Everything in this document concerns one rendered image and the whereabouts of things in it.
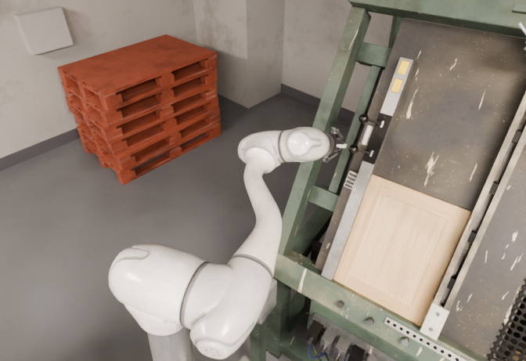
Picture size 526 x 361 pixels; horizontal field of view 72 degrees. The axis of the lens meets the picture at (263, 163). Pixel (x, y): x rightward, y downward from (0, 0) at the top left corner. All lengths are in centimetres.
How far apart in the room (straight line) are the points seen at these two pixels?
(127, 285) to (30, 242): 269
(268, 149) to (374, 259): 72
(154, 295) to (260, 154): 53
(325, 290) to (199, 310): 101
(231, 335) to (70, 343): 211
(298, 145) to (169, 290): 53
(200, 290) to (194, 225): 239
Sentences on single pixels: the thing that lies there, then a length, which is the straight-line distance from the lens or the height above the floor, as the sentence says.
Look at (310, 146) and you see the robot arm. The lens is 104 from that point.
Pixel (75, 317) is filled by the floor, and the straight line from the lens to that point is 285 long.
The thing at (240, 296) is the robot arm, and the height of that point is 163.
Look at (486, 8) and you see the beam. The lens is 150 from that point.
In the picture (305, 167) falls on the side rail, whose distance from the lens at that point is 160.
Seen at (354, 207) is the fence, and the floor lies 119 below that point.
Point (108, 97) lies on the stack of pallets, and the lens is 320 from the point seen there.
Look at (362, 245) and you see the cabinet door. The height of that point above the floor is 106.
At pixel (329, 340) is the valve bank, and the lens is 168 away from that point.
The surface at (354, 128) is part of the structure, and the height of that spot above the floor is 141.
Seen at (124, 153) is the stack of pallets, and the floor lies 31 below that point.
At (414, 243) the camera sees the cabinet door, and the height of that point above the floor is 114.
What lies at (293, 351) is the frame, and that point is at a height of 18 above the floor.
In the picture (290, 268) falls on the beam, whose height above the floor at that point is 87.
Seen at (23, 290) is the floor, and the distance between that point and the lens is 315.
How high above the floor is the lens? 225
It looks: 38 degrees down
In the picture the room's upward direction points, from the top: straight up
